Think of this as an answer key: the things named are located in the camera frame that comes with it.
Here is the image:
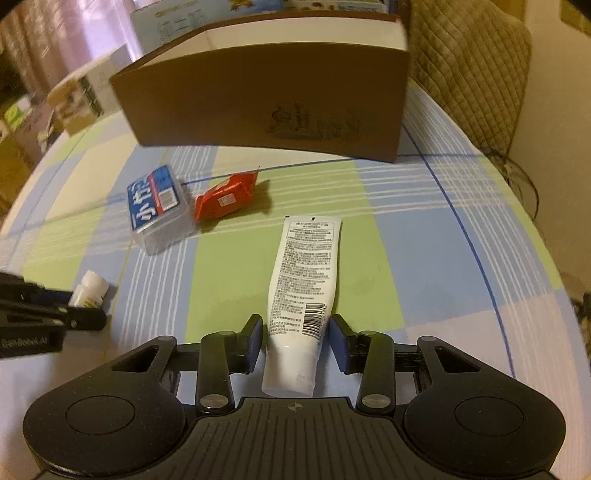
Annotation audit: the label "white tube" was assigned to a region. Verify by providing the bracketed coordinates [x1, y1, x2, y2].
[260, 215, 344, 398]

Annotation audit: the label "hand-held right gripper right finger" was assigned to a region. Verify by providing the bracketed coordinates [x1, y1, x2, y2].
[329, 314, 484, 417]

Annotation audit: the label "green and white boxes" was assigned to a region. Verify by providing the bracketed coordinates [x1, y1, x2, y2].
[2, 102, 29, 136]

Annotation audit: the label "small white printed box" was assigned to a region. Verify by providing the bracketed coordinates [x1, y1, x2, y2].
[46, 43, 136, 136]

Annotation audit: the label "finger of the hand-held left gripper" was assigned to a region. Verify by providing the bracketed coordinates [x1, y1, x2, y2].
[0, 299, 109, 331]
[0, 271, 77, 307]

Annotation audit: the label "tangle of cables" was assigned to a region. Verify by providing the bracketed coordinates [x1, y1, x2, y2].
[479, 142, 542, 219]

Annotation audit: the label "clear plastic box blue label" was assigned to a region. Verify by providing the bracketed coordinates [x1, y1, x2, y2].
[126, 163, 194, 256]

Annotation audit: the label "dark blue milk carton box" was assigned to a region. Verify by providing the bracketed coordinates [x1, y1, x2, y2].
[281, 0, 399, 14]

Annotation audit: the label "brown pinkish carton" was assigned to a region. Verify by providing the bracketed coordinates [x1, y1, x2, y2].
[9, 99, 63, 167]

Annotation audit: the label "pink curtain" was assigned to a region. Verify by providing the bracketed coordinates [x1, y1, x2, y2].
[0, 0, 141, 95]

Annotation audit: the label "red snack packet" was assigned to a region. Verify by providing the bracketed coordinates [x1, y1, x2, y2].
[194, 168, 260, 223]

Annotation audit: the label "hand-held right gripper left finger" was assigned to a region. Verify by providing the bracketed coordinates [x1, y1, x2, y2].
[111, 314, 265, 416]

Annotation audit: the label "light blue milk carton box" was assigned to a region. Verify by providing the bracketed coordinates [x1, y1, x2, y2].
[129, 0, 283, 62]

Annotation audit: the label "tan quilted cover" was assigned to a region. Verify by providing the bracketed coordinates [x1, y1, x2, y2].
[405, 0, 533, 155]

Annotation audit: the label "brown cardboard box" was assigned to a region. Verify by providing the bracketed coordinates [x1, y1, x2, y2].
[108, 11, 412, 164]

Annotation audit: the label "small white bottle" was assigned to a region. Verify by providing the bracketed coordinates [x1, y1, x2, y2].
[68, 270, 110, 309]

